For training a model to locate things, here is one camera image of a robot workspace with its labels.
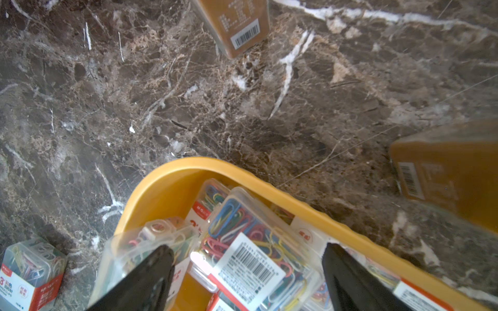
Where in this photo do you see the paper clip box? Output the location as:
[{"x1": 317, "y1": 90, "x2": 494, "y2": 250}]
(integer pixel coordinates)
[
  {"x1": 185, "y1": 178, "x2": 230, "y2": 235},
  {"x1": 89, "y1": 217, "x2": 198, "y2": 310},
  {"x1": 190, "y1": 187, "x2": 324, "y2": 310},
  {"x1": 1, "y1": 237, "x2": 67, "y2": 310}
]

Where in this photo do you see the cinnamon spice bottle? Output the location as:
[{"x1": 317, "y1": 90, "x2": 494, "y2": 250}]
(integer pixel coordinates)
[
  {"x1": 389, "y1": 119, "x2": 497, "y2": 233},
  {"x1": 191, "y1": 0, "x2": 271, "y2": 59}
]

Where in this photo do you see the right cinnamon spice bottle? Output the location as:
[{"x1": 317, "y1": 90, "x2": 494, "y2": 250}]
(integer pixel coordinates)
[{"x1": 389, "y1": 119, "x2": 497, "y2": 233}]

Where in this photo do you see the left cinnamon spice bottle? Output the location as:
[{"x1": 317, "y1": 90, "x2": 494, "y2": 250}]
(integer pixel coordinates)
[{"x1": 191, "y1": 0, "x2": 271, "y2": 59}]

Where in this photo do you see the yellow plastic storage tray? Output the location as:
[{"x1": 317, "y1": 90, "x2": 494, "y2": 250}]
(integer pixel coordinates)
[{"x1": 115, "y1": 157, "x2": 485, "y2": 310}]

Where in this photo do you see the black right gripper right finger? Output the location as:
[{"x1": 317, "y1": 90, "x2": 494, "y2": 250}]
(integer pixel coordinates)
[{"x1": 322, "y1": 243, "x2": 410, "y2": 310}]

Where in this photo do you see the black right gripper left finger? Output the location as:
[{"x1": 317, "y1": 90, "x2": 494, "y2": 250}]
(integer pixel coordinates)
[{"x1": 88, "y1": 245, "x2": 175, "y2": 311}]

